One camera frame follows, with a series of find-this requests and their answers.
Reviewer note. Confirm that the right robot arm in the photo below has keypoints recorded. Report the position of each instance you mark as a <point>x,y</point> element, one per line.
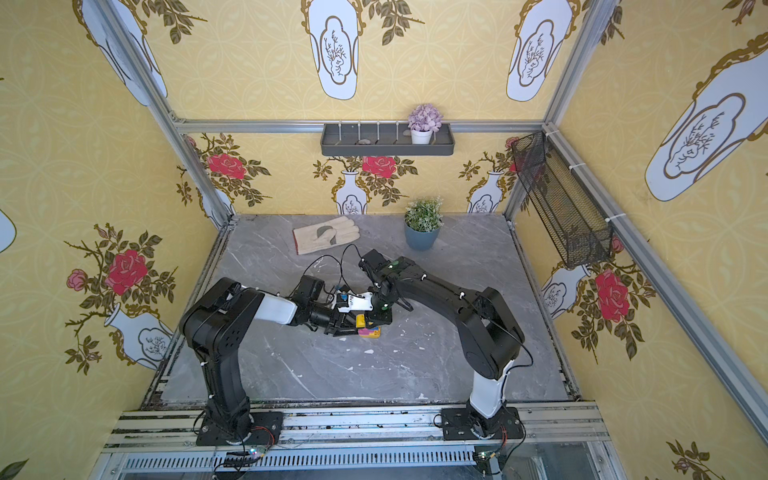
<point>489,334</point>

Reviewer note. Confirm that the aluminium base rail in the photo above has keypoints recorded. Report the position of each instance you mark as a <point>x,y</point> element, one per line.
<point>547,440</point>

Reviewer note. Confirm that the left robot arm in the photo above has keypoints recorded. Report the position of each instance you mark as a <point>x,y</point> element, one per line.
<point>223,322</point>

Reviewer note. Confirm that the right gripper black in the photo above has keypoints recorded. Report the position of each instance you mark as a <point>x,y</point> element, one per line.
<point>382,311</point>

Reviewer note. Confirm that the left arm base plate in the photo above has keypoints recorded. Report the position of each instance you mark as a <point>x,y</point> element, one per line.
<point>253,429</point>

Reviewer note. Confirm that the grey wall shelf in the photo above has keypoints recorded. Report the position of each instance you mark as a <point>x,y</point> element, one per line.
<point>385,138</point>

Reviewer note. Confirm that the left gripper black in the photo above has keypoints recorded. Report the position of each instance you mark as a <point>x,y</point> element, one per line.
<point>346,321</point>

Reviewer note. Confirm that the black wire basket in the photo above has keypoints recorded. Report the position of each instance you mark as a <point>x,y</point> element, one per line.
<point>571,217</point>

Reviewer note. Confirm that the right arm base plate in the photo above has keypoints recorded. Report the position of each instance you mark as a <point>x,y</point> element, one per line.
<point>480,423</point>

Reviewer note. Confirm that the purple flower white pot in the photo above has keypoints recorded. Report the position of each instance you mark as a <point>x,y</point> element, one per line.
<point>424,121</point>

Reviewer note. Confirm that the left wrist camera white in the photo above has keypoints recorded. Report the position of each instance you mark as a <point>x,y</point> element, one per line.
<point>354,302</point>

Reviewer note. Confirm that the green plant blue pot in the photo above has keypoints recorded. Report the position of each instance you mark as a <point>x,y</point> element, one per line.
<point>423,220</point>

